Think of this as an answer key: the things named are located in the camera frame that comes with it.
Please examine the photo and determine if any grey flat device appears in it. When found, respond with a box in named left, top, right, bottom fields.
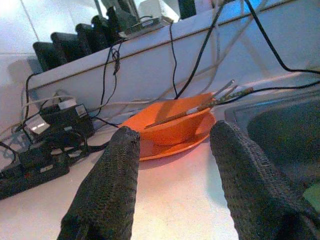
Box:
left=119, top=16, right=161, bottom=38

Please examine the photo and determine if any green plate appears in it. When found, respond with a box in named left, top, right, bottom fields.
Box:
left=302, top=183, right=320, bottom=213

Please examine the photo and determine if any thin black knotted cable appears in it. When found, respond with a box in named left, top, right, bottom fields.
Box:
left=91, top=39, right=126, bottom=121

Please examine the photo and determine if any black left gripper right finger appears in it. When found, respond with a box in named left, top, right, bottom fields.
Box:
left=209, top=119, right=320, bottom=240

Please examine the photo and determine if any chopstick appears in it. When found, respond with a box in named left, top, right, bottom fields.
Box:
left=196, top=79, right=236, bottom=112
left=144, top=87, right=254, bottom=130

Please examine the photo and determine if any black power adapter white label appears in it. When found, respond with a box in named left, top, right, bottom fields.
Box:
left=38, top=98, right=95, bottom=141

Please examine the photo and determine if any black power strip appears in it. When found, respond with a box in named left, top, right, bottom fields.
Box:
left=0, top=147, right=72, bottom=201

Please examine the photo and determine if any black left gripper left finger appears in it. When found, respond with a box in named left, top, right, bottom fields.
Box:
left=56, top=125, right=141, bottom=240

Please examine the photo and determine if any orange plate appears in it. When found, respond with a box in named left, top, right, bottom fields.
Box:
left=138, top=112, right=217, bottom=162

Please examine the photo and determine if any orange bowl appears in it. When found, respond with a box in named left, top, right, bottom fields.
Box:
left=119, top=92, right=217, bottom=147

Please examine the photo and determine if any black box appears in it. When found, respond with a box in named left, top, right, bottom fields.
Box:
left=32, top=41, right=68, bottom=73
left=50, top=31, right=87, bottom=62
left=91, top=14, right=120, bottom=48
left=75, top=22, right=102, bottom=55

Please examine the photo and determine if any stainless steel sink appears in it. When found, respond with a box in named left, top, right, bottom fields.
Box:
left=224, top=91, right=320, bottom=226

